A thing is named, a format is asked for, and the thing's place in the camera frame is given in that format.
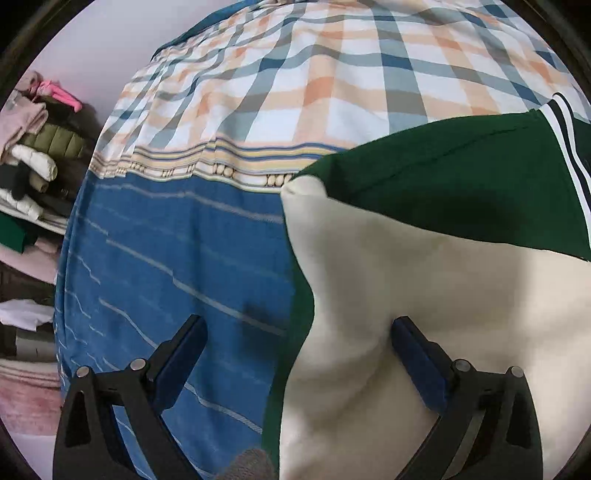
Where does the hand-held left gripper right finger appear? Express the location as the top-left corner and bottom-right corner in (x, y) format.
(390, 316), (544, 480)

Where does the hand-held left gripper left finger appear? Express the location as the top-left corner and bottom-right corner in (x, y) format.
(52, 315), (208, 480)

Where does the green and cream jacket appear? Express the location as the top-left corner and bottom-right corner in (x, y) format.
(261, 92), (591, 480)

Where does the pile of folded clothes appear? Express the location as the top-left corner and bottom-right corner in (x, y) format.
(0, 70), (105, 437)

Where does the pink clothes hanger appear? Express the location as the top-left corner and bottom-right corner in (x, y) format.
(39, 79), (83, 113)

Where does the grey cloth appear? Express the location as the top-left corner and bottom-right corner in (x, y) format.
(217, 447), (274, 480)

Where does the blue plaid bed sheet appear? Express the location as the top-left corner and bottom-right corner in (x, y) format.
(53, 0), (583, 480)

